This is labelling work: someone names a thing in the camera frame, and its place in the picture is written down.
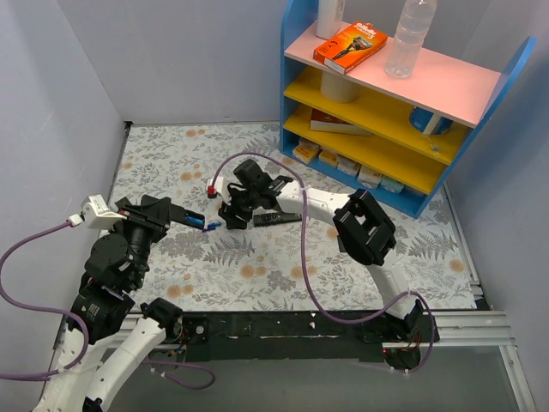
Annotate orange razor box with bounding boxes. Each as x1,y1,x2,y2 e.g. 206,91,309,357
313,21,389,75

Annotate black remote control body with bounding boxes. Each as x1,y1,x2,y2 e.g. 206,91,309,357
170,204,205,230

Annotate small black battery door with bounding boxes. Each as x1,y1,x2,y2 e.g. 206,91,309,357
337,237,347,253

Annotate blue battery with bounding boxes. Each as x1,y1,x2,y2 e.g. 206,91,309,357
202,221,222,233
185,216,204,228

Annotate floral table mat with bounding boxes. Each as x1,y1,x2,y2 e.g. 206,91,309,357
112,123,475,312

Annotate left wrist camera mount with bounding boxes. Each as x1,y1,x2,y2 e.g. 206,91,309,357
67,194,126,230

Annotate clear plastic bottle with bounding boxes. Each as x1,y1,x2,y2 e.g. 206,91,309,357
385,0,437,79

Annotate red white book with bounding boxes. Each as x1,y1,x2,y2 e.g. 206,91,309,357
310,109,372,136

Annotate orange tissue pack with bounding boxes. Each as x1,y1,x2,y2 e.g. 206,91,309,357
318,148,339,168

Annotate blue shelf unit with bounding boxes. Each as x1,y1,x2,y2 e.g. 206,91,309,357
279,1,536,217

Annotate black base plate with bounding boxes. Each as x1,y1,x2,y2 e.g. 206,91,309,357
156,311,439,365

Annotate light blue tissue pack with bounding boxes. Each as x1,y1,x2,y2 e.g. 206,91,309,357
379,175,405,194

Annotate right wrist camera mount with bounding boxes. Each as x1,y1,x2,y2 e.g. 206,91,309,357
206,177,231,204

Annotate white tissue pack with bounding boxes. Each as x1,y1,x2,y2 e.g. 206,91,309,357
357,165,383,189
336,154,361,177

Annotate white tissue pack right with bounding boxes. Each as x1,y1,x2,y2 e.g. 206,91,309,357
357,165,383,189

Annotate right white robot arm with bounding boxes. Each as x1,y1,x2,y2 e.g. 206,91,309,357
207,152,427,342

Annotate black remote with buttons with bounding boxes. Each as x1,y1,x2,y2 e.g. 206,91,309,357
252,212,302,227

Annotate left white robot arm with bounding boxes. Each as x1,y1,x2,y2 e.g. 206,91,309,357
36,195,186,411

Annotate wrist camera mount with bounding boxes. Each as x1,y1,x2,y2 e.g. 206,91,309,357
67,194,126,230
206,177,231,204

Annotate white paper roll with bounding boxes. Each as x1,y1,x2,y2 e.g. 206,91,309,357
320,71,360,103

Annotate white bottle on shelf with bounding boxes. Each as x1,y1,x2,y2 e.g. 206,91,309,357
316,0,346,39

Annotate yellow tissue pack left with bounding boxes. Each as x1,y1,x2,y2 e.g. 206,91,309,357
293,137,321,164

